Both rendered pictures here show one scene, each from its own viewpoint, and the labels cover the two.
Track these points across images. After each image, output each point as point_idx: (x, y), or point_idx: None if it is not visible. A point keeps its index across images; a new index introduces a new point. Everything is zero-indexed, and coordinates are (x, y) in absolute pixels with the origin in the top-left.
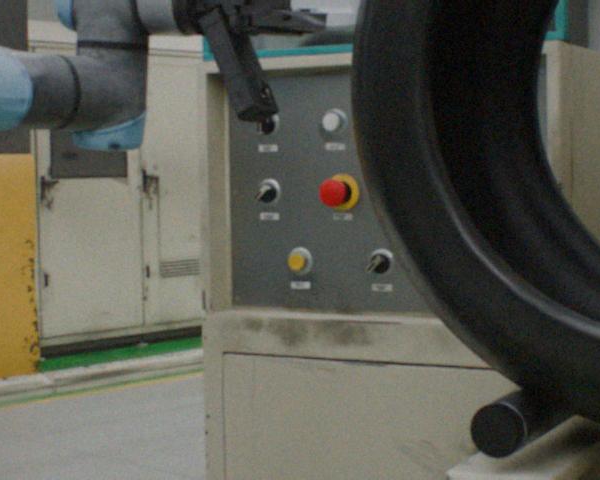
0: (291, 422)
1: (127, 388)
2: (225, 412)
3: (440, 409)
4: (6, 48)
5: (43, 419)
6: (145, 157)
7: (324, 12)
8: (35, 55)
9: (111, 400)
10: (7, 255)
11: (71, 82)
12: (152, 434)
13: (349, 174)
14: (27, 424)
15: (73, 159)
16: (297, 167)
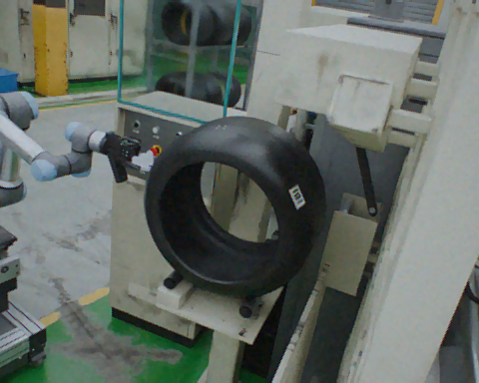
0: (136, 210)
1: (100, 104)
2: (118, 203)
3: None
4: (49, 156)
5: (68, 117)
6: (112, 8)
7: (140, 166)
8: (58, 160)
9: (94, 110)
10: (56, 48)
11: (68, 167)
12: (107, 130)
13: (159, 146)
14: (62, 119)
15: (83, 7)
16: (144, 139)
